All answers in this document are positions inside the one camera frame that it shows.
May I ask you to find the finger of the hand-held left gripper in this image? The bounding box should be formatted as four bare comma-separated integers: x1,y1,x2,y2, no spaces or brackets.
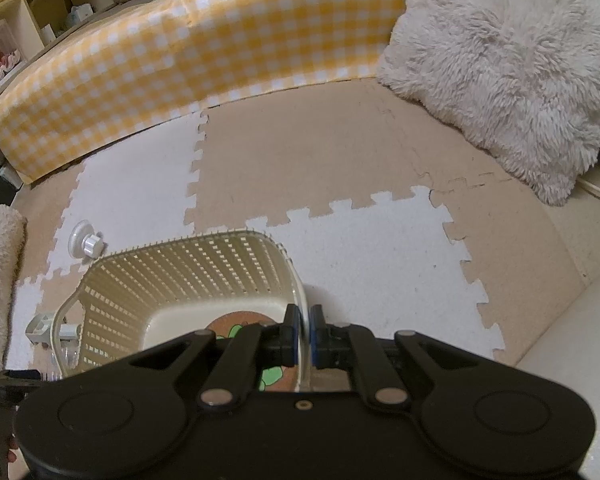
0,367,45,392

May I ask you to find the round cork coaster green print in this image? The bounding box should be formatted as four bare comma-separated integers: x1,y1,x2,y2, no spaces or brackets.
205,311,301,393

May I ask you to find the yellow checkered padded bumper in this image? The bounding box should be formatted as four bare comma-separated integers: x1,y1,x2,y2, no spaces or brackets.
0,0,421,183

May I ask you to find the cream wooden shelf unit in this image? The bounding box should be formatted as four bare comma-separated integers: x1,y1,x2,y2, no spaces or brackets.
0,0,126,106

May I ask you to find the fluffy white pillow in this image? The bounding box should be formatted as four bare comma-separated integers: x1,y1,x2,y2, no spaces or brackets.
377,0,600,206

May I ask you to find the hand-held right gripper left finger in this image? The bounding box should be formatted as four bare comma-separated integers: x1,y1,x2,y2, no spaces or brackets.
129,305,301,413

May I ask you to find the white plastic hook holder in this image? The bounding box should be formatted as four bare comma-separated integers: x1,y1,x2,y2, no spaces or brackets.
25,312,88,361

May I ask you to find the cream plastic lattice basket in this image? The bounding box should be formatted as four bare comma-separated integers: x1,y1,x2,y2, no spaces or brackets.
52,230,311,393

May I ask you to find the white foam puzzle mat tile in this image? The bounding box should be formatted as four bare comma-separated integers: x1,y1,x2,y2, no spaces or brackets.
247,186,506,361
47,110,208,278

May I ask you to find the beige foam puzzle mat tile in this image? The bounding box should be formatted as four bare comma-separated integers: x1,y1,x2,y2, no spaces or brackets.
377,79,516,191
185,77,433,231
430,175,588,361

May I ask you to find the white suction cup hook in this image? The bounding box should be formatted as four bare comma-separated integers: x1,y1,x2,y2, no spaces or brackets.
69,220,105,257

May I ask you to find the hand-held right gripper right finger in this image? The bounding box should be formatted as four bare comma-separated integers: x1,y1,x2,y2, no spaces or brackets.
310,305,482,413

